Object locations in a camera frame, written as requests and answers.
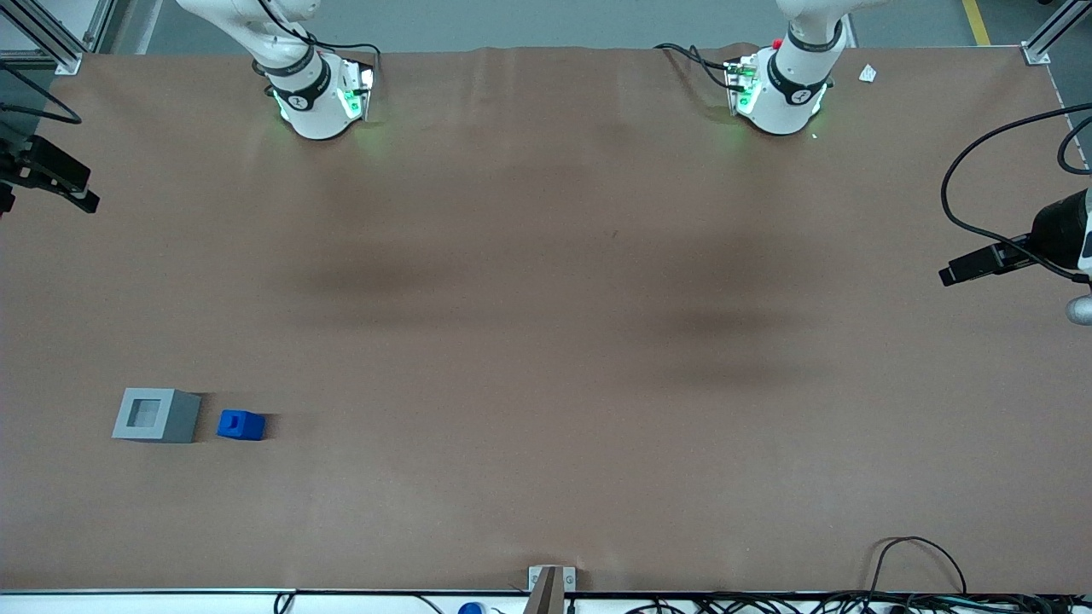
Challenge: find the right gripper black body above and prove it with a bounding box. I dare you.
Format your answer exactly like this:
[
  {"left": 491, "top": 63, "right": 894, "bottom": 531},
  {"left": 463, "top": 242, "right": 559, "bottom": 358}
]
[{"left": 0, "top": 152, "right": 39, "bottom": 216}]

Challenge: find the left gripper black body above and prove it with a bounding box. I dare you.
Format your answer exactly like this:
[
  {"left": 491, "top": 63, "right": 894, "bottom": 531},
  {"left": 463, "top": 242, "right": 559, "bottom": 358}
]
[{"left": 1034, "top": 189, "right": 1086, "bottom": 267}]

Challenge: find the blue plastic part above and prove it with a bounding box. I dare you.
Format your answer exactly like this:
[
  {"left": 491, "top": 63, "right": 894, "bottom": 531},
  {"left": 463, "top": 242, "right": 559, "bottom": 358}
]
[{"left": 216, "top": 409, "right": 266, "bottom": 442}]

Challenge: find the gray square base block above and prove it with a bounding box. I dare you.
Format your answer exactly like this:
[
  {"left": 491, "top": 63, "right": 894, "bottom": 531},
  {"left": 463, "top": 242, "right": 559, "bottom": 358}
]
[{"left": 112, "top": 388, "right": 202, "bottom": 444}]

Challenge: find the brown table cover sheet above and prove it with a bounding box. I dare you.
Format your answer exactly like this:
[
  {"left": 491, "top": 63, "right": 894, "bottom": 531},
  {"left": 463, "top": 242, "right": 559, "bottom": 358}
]
[{"left": 0, "top": 43, "right": 1092, "bottom": 594}]

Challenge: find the long black left wrist cable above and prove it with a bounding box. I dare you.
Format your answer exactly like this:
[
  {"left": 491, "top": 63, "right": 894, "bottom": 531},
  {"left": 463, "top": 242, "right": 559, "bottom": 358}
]
[{"left": 941, "top": 107, "right": 1092, "bottom": 282}]

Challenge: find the short black looped cable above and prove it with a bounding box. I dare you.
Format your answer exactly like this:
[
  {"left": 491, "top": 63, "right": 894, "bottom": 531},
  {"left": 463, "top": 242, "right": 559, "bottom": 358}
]
[{"left": 1058, "top": 115, "right": 1092, "bottom": 176}]

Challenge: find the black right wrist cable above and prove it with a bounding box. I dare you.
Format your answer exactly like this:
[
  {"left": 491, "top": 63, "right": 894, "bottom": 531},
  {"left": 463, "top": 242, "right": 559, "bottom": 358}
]
[{"left": 0, "top": 64, "right": 82, "bottom": 125}]

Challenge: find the aluminum frame post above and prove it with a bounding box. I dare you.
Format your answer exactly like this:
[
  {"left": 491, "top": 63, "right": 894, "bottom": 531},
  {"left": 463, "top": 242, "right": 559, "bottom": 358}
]
[
  {"left": 1021, "top": 0, "right": 1092, "bottom": 67},
  {"left": 0, "top": 0, "right": 116, "bottom": 76}
]

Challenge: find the black arched cable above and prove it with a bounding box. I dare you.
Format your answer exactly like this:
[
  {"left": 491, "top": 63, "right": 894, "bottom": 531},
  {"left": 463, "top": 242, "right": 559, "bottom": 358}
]
[{"left": 866, "top": 536, "right": 969, "bottom": 596}]

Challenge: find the black right arm base cable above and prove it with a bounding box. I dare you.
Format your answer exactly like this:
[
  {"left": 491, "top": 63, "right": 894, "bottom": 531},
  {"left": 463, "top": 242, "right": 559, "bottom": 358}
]
[{"left": 254, "top": 0, "right": 382, "bottom": 82}]

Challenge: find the black arm base cable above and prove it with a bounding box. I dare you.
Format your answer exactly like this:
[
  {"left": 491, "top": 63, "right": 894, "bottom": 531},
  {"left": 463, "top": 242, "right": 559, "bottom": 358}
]
[
  {"left": 655, "top": 43, "right": 736, "bottom": 90},
  {"left": 254, "top": 0, "right": 382, "bottom": 82}
]

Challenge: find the black tangled cable bundle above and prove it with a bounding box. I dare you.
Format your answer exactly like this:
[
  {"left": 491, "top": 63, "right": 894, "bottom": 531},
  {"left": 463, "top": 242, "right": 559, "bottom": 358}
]
[{"left": 623, "top": 593, "right": 1092, "bottom": 614}]

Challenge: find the black left arm base cable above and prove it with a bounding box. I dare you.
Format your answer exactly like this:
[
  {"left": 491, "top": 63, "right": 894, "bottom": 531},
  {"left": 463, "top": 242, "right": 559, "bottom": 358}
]
[{"left": 655, "top": 43, "right": 736, "bottom": 90}]

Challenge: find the white table edge rail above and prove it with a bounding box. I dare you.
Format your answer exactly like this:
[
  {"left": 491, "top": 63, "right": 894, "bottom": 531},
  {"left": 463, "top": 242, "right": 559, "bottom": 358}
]
[{"left": 0, "top": 590, "right": 1092, "bottom": 614}]

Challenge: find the metal bracket with post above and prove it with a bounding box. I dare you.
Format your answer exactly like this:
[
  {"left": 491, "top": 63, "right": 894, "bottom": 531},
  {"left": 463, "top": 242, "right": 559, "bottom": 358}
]
[{"left": 522, "top": 565, "right": 577, "bottom": 614}]

